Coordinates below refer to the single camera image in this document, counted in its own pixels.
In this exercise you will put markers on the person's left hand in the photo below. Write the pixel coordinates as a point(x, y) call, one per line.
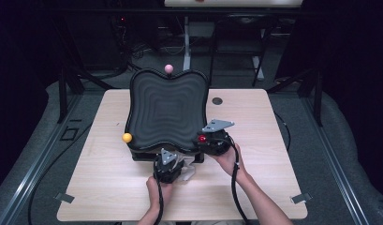
point(158, 193)

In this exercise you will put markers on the black wavy tray stand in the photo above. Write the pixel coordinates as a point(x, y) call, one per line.
point(165, 115)

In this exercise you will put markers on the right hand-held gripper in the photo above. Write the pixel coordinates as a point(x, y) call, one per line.
point(215, 142)

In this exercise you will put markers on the aluminium floor rail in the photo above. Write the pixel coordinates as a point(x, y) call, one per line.
point(335, 164)
point(39, 162)

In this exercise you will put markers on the person's right hand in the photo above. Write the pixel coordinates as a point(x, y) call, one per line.
point(229, 165)

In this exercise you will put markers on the black metal stand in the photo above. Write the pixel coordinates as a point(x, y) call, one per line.
point(62, 93)
point(318, 100)

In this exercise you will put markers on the white desk leg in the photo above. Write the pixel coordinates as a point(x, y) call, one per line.
point(186, 47)
point(258, 67)

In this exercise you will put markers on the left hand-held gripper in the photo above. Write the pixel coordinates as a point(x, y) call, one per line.
point(167, 170)

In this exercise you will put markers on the black chair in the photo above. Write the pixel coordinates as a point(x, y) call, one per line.
point(242, 34)

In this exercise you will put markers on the white cleaning cloth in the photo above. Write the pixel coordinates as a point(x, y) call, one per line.
point(187, 170)

